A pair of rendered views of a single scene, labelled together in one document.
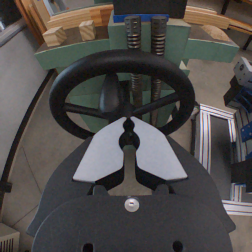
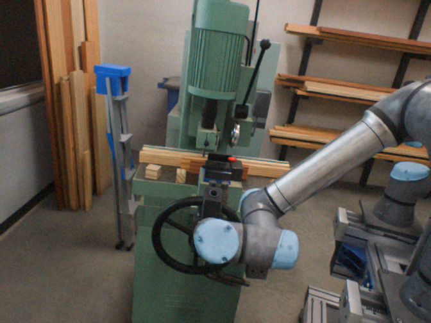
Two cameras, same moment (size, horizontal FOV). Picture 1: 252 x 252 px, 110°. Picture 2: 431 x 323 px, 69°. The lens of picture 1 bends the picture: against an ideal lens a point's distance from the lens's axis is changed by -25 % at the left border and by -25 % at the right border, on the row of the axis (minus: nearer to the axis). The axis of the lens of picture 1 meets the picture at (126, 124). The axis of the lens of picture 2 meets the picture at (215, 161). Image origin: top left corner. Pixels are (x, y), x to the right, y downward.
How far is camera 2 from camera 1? 80 cm
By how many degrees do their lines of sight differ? 40
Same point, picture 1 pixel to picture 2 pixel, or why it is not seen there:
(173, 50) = (233, 199)
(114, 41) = (201, 191)
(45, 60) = (140, 186)
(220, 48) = not seen: hidden behind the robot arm
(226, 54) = not seen: hidden behind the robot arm
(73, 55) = (165, 190)
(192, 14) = (263, 169)
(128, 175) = not seen: outside the picture
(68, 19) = (160, 157)
